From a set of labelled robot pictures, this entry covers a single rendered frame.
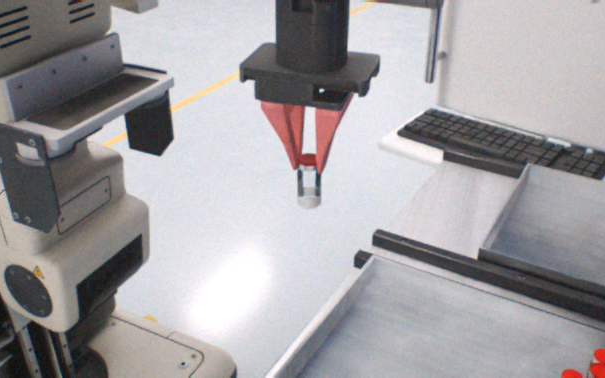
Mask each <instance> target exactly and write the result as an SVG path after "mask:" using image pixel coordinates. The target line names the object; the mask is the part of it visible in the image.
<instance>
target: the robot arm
mask: <svg viewBox="0 0 605 378"><path fill-rule="evenodd" d="M359 1H363V2H372V3H382V4H391V5H400V6H410V7H419V8H429V9H438V10H439V9H441V7H443V5H444V3H445V0H359ZM350 2H351V0H275V43H263V44H262V45H261V46H259V47H258V48H257V49H256V50H254V51H253V52H252V53H251V54H250V56H249V57H247V58H246V59H245V60H244V61H243V62H241V63H240V64H239V82H240V83H246V82H247V80H255V82H254V99H255V100H260V101H261V110H262V111H263V113H264V115H265V116H266V118H267V119H268V122H270V124H271V125H272V127H273V128H274V130H275V132H276V134H277V136H278V138H279V139H280V141H281V142H283V144H284V148H285V150H286V153H287V155H288V158H289V162H290V164H291V167H292V169H293V170H297V169H298V157H299V156H300V155H301V154H302V149H303V135H304V117H305V106H309V108H315V141H316V165H317V174H319V175H320V174H323V171H324V169H325V167H326V164H327V161H328V156H329V153H330V149H331V145H332V142H333V138H335V135H336V131H337V129H338V127H339V125H340V123H341V121H342V118H343V116H344V114H345V112H346V110H348V108H349V105H350V103H351V101H352V99H353V97H354V95H355V93H358V98H364V97H366V96H367V93H368V91H369V89H370V80H371V78H372V77H377V75H378V73H379V71H380V58H381V57H380V55H377V53H368V52H358V51H349V50H348V45H349V23H350ZM319 89H324V91H323V92H319Z"/></svg>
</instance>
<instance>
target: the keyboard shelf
mask: <svg viewBox="0 0 605 378"><path fill-rule="evenodd" d="M423 112H424V111H422V112H420V113H419V114H417V115H416V116H414V117H413V118H410V119H409V121H407V122H406V123H404V124H402V125H401V126H398V127H397V128H395V129H394V130H392V131H391V132H389V134H388V135H385V136H384V137H382V138H381V139H379V140H378V145H377V148H378V149H380V150H383V151H387V152H390V153H393V154H396V155H400V156H403V157H406V158H409V160H413V161H416V162H419V163H422V164H426V165H429V166H432V167H434V168H437V167H438V165H440V164H441V163H442V162H443V152H444V150H441V149H437V148H434V147H431V145H428V144H423V143H420V142H417V141H414V140H410V139H407V138H404V137H400V136H397V135H396V131H397V130H398V129H401V128H402V127H404V125H405V124H407V123H409V122H410V121H413V119H414V118H415V117H417V116H419V115H421V114H423ZM464 117H468V118H472V120H475V121H479V122H481V123H482V122H483V123H487V124H489V125H495V126H498V128H499V127H502V128H506V129H507V130H508V129H510V130H514V131H516V134H517V133H521V134H525V135H526V136H527V135H529V136H533V137H535V139H536V138H541V139H544V140H545V141H546V140H547V139H548V137H546V136H542V135H539V134H534V133H531V131H527V130H524V129H519V128H515V127H512V126H507V125H504V124H500V123H496V122H492V121H488V120H485V118H481V117H476V116H473V115H469V114H468V115H467V116H464ZM602 181H605V177H604V178H603V179H602Z"/></svg>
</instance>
